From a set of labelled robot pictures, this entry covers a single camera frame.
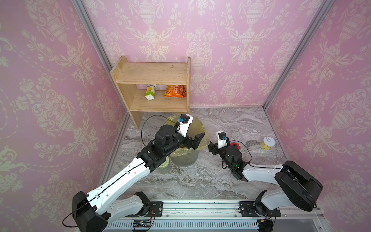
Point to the green white carton box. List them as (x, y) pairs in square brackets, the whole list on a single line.
[(150, 92)]

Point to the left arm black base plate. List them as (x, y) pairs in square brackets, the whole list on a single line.
[(153, 209)]

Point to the small black circuit board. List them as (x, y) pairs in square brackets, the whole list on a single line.
[(141, 224)]

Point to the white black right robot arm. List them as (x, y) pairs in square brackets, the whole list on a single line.
[(296, 186)]

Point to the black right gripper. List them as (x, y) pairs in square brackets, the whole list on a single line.
[(212, 147)]

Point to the mesh trash bin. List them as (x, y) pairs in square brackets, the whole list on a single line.
[(186, 160)]

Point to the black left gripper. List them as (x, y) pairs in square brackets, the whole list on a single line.
[(195, 142)]

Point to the aluminium mounting rail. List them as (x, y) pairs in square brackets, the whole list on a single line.
[(198, 209)]

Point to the wooden two-tier shelf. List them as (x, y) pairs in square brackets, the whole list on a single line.
[(139, 85)]

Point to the green-lidded clear jar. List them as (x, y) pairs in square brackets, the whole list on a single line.
[(165, 167)]

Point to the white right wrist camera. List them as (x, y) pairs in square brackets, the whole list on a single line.
[(223, 140)]

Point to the orange snack bag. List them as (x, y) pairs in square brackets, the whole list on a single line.
[(177, 91)]

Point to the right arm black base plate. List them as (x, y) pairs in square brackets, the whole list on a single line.
[(251, 209)]

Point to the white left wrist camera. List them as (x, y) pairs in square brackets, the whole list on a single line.
[(184, 123)]

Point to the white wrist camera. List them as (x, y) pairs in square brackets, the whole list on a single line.
[(223, 140), (184, 123)]

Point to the yellow can white lid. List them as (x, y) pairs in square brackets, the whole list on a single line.
[(268, 143)]

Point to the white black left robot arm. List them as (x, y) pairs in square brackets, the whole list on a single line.
[(93, 211)]

